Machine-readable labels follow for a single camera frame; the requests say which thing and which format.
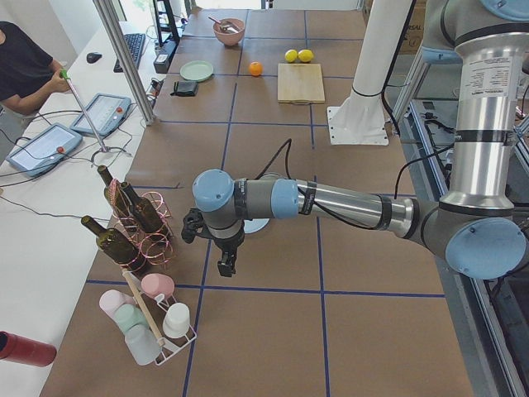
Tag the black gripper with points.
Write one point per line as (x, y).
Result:
(228, 242)

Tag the light blue plate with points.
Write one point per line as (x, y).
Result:
(255, 225)

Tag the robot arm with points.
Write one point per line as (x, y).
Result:
(470, 227)

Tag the light green plate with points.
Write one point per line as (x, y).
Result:
(197, 70)

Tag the pink cup on rack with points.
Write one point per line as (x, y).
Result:
(155, 284)

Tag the white cup on rack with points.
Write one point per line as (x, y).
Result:
(176, 321)

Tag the dark wine bottle middle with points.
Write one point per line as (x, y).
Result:
(143, 211)

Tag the dark wine bottle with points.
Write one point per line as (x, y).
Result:
(115, 245)
(143, 211)
(113, 193)

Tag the mint green cup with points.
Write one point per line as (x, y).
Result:
(128, 316)

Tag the pale grey cup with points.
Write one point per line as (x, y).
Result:
(142, 344)

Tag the dark wine bottle lower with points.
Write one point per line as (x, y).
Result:
(115, 245)

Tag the light pink cup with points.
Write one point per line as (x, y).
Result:
(112, 299)

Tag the dark wine bottle upper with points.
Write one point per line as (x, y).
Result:
(113, 193)

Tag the dark grey folded cloth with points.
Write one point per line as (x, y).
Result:
(185, 89)

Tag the bamboo cutting board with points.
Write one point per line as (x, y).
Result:
(300, 83)

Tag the teach pendant far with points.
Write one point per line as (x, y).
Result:
(107, 112)

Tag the teach pendant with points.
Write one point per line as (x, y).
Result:
(107, 112)
(44, 151)

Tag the orange fruit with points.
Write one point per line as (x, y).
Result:
(255, 69)

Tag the yellow lemon far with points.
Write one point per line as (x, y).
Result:
(291, 55)

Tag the teach pendant near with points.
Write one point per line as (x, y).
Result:
(44, 151)

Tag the yellow lemon near board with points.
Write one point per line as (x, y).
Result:
(305, 56)

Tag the pink bowl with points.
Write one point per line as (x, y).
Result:
(229, 38)

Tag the red bottle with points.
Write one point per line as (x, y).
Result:
(15, 348)

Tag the metal scoop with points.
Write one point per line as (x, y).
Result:
(225, 25)

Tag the black keyboard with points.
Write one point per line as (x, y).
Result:
(135, 43)

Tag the black computer mouse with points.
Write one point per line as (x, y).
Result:
(93, 57)

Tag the metal rod green tip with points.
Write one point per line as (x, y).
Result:
(85, 126)

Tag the person in black shirt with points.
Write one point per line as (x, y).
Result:
(29, 75)

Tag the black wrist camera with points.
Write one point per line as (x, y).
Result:
(193, 226)

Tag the white wire cup rack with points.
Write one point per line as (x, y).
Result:
(158, 342)

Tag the copper wire bottle rack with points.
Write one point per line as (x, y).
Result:
(156, 248)

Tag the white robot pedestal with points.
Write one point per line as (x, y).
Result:
(360, 119)

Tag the aluminium frame post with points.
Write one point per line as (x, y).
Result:
(109, 18)

